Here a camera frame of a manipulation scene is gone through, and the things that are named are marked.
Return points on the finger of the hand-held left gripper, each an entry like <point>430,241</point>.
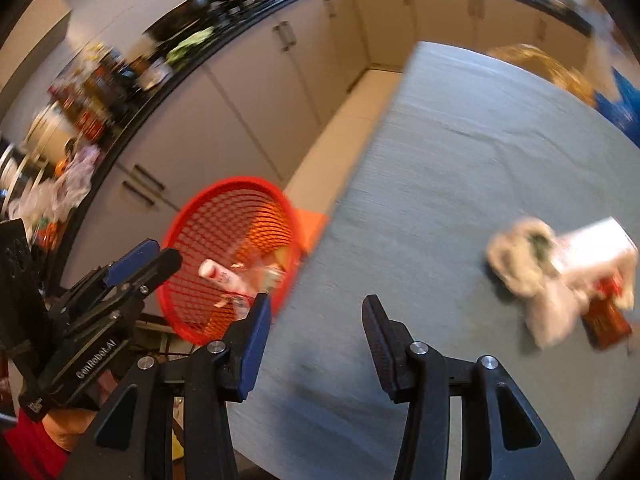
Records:
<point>132,258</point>
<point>157,267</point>

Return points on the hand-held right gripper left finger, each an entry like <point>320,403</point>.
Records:
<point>255,340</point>

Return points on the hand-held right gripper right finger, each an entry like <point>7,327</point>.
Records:
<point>382,345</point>

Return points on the white bottle with red label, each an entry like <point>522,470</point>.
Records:
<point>215,270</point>

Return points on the red plastic basket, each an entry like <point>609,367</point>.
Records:
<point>225,220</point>

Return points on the long white medicine box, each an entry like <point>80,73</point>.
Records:
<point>595,245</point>

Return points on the person's left forearm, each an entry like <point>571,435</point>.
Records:
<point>67,430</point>

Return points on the crumpled white plastic bag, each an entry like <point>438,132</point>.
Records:
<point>75,180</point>

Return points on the orange fruit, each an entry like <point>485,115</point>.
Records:
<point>61,166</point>

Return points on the red label sauce bottle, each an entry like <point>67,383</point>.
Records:
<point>90,122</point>

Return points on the white kitchen appliance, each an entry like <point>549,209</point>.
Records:
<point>47,130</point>

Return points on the white knitted sock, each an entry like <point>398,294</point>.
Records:
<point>515,260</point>

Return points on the clear plastic bag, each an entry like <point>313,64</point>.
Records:
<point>550,310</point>

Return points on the beige kitchen cabinets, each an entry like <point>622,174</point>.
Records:
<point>240,100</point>

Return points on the green leafy vegetable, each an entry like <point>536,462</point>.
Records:
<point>187,45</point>

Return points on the black kitchen countertop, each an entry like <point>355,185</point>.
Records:
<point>240,15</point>

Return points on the yellow plastic bag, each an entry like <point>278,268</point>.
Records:
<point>550,67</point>

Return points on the blue plastic bag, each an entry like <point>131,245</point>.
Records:
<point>620,105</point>

